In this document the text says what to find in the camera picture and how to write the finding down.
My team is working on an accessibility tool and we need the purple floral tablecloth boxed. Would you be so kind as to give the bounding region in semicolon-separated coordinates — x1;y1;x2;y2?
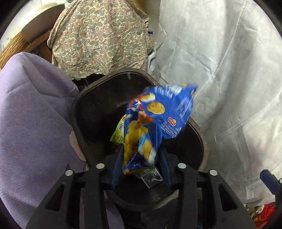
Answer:
0;51;124;229

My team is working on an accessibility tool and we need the dark brown trash bin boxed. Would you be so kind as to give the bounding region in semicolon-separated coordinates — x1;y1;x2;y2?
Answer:
71;69;208;211

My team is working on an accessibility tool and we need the black green small packet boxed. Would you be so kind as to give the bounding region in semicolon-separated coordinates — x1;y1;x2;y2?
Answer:
136;166;163;188

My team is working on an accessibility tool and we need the blue chip bag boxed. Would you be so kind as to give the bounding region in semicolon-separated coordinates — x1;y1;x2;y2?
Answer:
122;84;197;174

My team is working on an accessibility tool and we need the white plastic sheet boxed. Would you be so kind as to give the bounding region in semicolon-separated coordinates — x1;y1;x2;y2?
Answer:
145;1;281;204

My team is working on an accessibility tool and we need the paisley patterned cloth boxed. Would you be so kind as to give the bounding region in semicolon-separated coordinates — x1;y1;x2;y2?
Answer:
47;1;153;80

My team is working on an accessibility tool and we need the woven wicker basket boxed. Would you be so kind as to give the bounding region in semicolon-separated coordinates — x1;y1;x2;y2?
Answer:
0;32;29;70

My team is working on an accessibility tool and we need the green white snack packet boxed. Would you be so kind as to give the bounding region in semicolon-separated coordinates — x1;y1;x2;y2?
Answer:
110;114;127;145

